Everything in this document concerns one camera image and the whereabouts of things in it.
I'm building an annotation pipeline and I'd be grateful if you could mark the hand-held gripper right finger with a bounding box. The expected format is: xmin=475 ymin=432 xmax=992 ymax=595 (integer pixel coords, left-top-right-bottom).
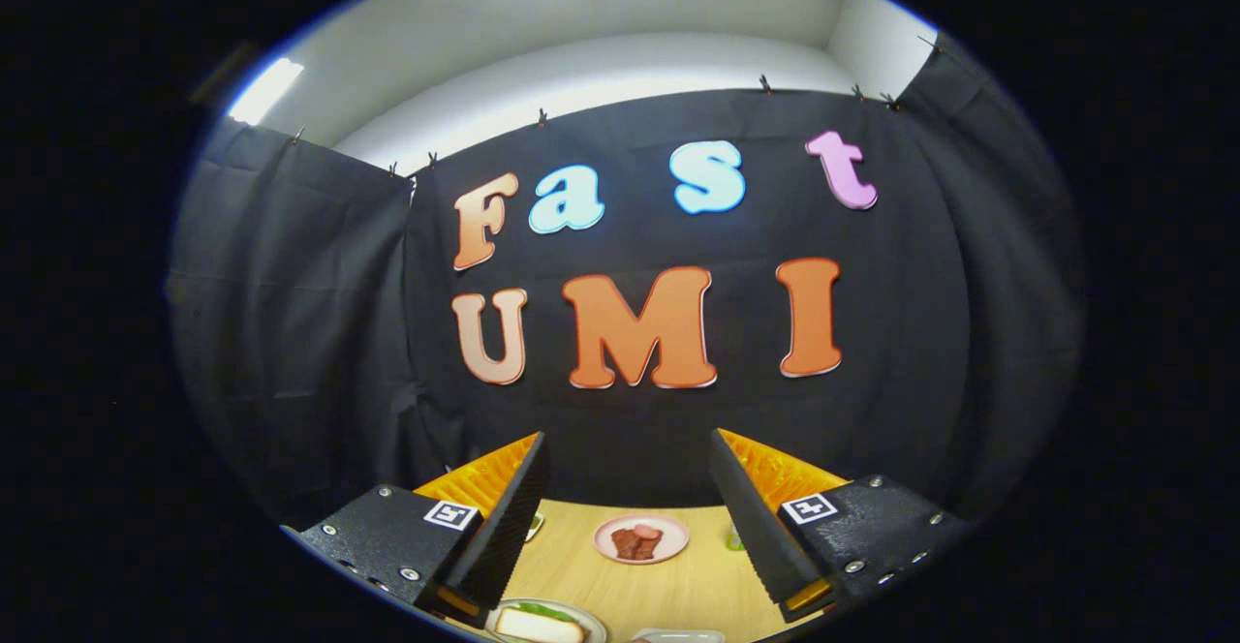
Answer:
xmin=708 ymin=428 xmax=975 ymax=625

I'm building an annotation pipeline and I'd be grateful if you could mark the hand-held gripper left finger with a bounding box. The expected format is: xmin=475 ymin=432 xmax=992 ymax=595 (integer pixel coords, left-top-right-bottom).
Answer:
xmin=298 ymin=431 xmax=550 ymax=629

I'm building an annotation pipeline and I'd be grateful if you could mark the green lettuce leaf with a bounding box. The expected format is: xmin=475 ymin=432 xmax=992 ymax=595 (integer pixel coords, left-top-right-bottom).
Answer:
xmin=511 ymin=601 xmax=580 ymax=625

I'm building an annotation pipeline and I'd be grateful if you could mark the pink plate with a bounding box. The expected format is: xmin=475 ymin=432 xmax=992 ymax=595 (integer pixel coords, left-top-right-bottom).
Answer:
xmin=593 ymin=513 xmax=691 ymax=566

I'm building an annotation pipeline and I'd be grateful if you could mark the white bread slice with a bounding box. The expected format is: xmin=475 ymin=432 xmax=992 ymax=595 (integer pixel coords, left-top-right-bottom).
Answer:
xmin=494 ymin=606 xmax=588 ymax=643

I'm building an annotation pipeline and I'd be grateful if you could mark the brown meat slice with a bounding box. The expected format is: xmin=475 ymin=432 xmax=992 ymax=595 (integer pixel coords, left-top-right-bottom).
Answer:
xmin=610 ymin=524 xmax=665 ymax=561

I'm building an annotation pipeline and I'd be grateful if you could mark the round white plate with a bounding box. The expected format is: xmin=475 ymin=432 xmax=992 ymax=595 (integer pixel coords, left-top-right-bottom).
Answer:
xmin=484 ymin=597 xmax=608 ymax=643

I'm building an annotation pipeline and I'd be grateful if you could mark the ceiling light panel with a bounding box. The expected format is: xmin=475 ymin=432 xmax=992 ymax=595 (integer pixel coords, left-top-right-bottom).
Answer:
xmin=226 ymin=57 xmax=305 ymax=126

